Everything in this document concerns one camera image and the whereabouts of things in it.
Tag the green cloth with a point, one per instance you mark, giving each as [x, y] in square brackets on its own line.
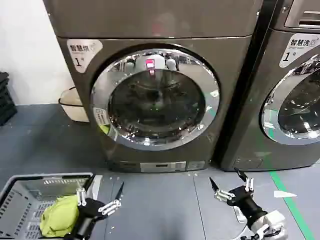
[60, 215]

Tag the black plastic crate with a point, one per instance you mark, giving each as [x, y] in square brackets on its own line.
[6, 100]

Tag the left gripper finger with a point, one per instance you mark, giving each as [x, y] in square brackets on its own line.
[111, 206]
[81, 197]

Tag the grey plastic laundry basket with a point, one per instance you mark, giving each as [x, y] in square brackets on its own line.
[22, 195]

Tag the round glass washer door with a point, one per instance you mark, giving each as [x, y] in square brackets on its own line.
[297, 107]

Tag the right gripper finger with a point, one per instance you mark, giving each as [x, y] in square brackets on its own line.
[223, 195]
[249, 185]

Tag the grey front-load dryer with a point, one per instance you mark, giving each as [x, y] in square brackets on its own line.
[225, 62]

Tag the white paper scrap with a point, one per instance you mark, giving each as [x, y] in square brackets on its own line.
[285, 194]

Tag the green floor tape line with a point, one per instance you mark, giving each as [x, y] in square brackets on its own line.
[292, 207]

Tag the white number label on dryer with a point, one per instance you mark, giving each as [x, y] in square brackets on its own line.
[83, 55]

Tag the round glass dryer door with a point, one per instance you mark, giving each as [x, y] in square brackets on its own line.
[160, 100]

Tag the beige plastic basin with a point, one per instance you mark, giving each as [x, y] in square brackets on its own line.
[75, 110]

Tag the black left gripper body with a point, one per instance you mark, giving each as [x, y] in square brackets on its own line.
[90, 210]

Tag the white warning sticker on door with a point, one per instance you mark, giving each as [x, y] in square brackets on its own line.
[101, 116]

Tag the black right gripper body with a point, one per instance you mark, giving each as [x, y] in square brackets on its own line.
[246, 202]

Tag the grey front-load washing machine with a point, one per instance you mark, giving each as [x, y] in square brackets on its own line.
[250, 125]

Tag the white number label on washer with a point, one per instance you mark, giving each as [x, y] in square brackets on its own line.
[297, 50]

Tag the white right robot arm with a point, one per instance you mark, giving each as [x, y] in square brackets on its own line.
[275, 220]

